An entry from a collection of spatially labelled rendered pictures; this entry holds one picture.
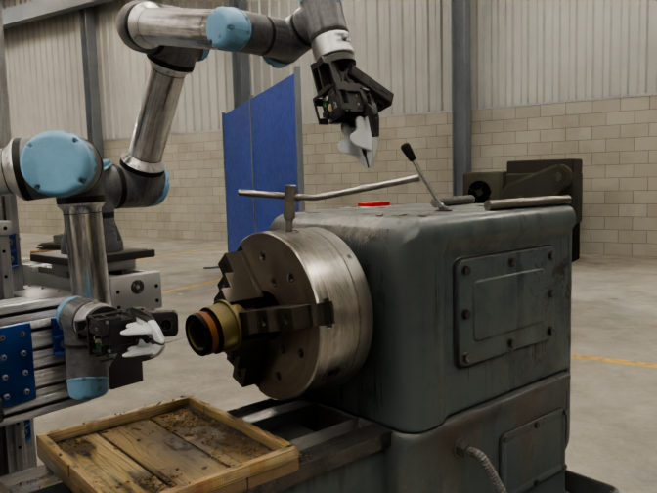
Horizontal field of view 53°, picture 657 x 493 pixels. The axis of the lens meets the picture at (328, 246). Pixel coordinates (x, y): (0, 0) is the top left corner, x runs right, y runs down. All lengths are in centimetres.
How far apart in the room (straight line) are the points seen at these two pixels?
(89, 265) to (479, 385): 83
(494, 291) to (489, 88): 1037
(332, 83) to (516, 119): 1024
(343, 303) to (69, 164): 54
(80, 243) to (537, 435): 106
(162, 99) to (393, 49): 1092
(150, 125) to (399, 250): 80
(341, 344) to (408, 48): 1134
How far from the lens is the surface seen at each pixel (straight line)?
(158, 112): 170
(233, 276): 122
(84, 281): 143
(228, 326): 113
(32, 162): 126
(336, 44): 125
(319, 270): 112
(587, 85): 1119
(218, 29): 125
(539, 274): 149
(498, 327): 138
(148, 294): 163
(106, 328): 114
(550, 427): 162
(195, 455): 115
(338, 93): 119
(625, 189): 1099
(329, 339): 112
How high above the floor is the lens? 133
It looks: 6 degrees down
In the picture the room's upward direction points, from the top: 2 degrees counter-clockwise
